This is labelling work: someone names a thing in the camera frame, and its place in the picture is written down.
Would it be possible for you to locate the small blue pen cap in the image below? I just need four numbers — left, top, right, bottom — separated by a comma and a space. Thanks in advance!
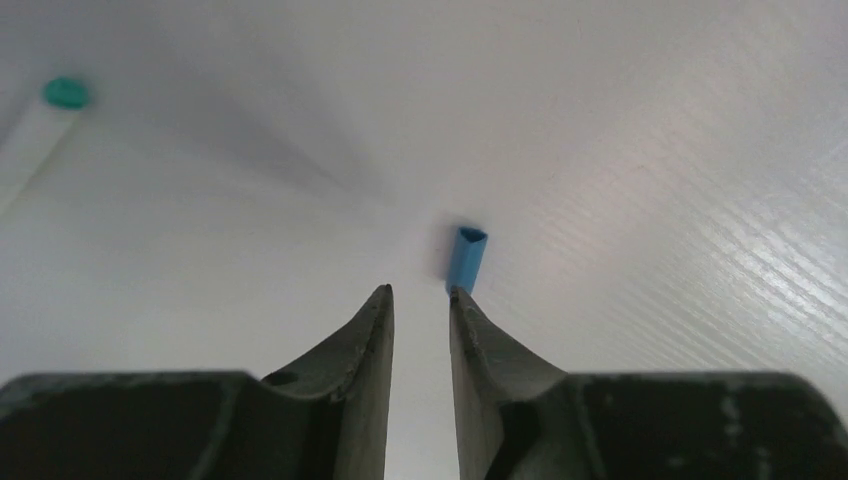
445, 226, 489, 293

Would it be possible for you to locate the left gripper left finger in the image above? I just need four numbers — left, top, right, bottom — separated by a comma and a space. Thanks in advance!
1, 285, 394, 479

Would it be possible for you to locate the white pen teal end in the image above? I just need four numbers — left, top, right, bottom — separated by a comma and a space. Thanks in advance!
0, 75, 93, 213

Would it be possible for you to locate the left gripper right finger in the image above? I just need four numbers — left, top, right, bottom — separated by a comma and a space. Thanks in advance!
450, 288, 847, 479

